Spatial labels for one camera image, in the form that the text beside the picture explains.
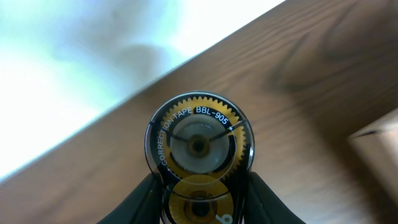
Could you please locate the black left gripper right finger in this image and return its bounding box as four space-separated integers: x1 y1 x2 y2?
244 172 305 224

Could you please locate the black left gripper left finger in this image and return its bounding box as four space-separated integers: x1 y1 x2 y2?
98 174 163 224

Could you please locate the correction tape dispenser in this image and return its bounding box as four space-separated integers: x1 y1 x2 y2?
144 91 254 223

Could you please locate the brown cardboard box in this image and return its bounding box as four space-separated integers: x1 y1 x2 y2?
348 110 397 202

